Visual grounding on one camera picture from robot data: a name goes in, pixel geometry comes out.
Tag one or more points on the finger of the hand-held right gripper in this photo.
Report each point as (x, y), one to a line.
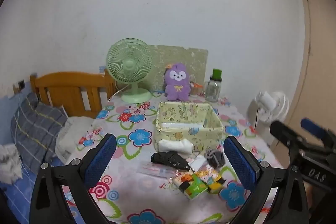
(312, 127)
(282, 132)

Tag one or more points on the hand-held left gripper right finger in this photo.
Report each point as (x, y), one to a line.
(240, 161)

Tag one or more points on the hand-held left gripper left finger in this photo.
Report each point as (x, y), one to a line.
(101, 158)

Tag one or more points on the grey sock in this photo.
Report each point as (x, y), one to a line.
(215, 158)

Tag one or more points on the pink printed tissue packet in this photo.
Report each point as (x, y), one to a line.
(207, 172)

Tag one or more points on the yellow printed fabric storage box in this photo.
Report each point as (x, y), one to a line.
(202, 136)

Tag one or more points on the green printed tissue packet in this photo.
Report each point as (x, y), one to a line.
(195, 188)

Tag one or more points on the clear plastic bag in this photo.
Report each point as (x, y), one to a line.
(155, 170)

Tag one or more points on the orange printed tissue packet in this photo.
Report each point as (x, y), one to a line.
(183, 179)

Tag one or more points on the black sock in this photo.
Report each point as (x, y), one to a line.
(168, 158)

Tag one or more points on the white soft packet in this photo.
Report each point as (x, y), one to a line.
(174, 145)

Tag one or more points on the white clip fan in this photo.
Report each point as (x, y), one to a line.
(273, 106)

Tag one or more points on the white blanket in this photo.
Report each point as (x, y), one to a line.
(71, 132)

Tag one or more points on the floral tablecloth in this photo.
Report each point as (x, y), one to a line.
(136, 134)

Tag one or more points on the grey plaid pillow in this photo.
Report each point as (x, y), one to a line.
(36, 129)

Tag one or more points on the beige door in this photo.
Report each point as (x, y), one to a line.
(320, 56)

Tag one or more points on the glass jar green cap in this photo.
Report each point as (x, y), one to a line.
(213, 90)

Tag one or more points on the wooden bed headboard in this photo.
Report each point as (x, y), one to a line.
(68, 87)

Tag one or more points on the small jar orange lid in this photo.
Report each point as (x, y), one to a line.
(195, 87)

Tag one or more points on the crumpled grey white cloth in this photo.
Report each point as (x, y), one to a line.
(8, 163)

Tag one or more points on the blue striped bedsheet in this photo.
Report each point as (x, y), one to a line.
(15, 200)

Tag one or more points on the green desk fan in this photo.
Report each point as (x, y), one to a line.
(128, 64)

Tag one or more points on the purple plush toy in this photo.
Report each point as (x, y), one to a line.
(177, 82)

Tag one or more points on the green patterned board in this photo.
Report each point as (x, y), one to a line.
(181, 58)

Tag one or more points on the small blue wall sticker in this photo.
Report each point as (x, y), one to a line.
(101, 69)

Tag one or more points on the wall socket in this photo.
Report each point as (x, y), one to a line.
(21, 84)

